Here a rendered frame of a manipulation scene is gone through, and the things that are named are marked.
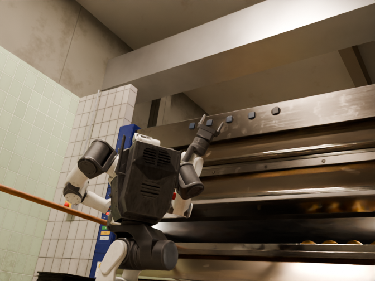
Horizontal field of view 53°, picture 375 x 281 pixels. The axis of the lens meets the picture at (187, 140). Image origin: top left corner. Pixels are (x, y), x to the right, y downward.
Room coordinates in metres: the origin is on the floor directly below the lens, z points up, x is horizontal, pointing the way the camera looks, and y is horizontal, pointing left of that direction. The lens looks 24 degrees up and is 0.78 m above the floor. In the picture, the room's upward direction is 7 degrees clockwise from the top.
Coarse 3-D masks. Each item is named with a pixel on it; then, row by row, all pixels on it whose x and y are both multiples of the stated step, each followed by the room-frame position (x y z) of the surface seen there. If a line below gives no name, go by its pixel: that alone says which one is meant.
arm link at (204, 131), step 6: (198, 126) 1.83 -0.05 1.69; (204, 126) 1.82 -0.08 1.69; (198, 132) 1.83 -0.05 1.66; (204, 132) 1.82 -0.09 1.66; (210, 132) 1.82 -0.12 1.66; (216, 132) 1.82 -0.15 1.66; (198, 138) 1.82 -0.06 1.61; (204, 138) 1.82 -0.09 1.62; (210, 138) 1.82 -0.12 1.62; (198, 144) 1.82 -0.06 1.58; (204, 144) 1.82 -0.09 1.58
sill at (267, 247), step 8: (184, 248) 2.51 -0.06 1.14; (192, 248) 2.48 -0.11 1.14; (200, 248) 2.44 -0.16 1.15; (208, 248) 2.41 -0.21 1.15; (216, 248) 2.38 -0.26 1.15; (224, 248) 2.35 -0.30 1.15; (232, 248) 2.32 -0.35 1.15; (240, 248) 2.29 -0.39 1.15; (248, 248) 2.26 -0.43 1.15; (256, 248) 2.23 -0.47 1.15; (264, 248) 2.20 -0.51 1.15; (272, 248) 2.17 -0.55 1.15; (280, 248) 2.15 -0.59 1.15; (288, 248) 2.12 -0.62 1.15; (296, 248) 2.09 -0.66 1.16; (304, 248) 2.07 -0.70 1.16; (312, 248) 2.04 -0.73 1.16; (320, 248) 2.02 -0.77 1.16; (328, 248) 2.00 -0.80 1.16; (336, 248) 1.97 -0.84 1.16; (344, 248) 1.95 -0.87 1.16; (352, 248) 1.93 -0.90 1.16; (360, 248) 1.91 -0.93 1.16; (368, 248) 1.89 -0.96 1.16
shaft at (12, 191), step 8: (0, 184) 1.65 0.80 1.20; (8, 192) 1.69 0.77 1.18; (16, 192) 1.71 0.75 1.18; (24, 192) 1.75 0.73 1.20; (32, 200) 1.80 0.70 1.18; (40, 200) 1.82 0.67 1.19; (48, 200) 1.87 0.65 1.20; (56, 208) 1.92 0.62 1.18; (64, 208) 1.95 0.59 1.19; (80, 216) 2.05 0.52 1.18; (88, 216) 2.09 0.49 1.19; (104, 224) 2.21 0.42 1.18
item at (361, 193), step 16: (336, 192) 1.83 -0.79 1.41; (352, 192) 1.79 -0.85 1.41; (368, 192) 1.74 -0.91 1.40; (192, 208) 2.39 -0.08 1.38; (208, 208) 2.33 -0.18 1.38; (224, 208) 2.28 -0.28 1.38; (240, 208) 2.23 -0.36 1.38; (256, 208) 2.18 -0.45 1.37; (272, 208) 2.13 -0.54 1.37; (288, 208) 2.09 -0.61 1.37; (304, 208) 2.04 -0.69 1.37; (320, 208) 2.00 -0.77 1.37; (336, 208) 1.96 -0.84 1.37; (352, 208) 1.92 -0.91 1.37; (368, 208) 1.88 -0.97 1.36
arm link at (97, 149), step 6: (96, 144) 1.52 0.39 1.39; (102, 144) 1.53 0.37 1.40; (90, 150) 1.51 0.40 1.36; (96, 150) 1.51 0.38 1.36; (102, 150) 1.52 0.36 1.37; (108, 150) 1.56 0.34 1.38; (90, 156) 1.49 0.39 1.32; (96, 156) 1.50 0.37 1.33; (102, 156) 1.52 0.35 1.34; (102, 162) 1.53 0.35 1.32
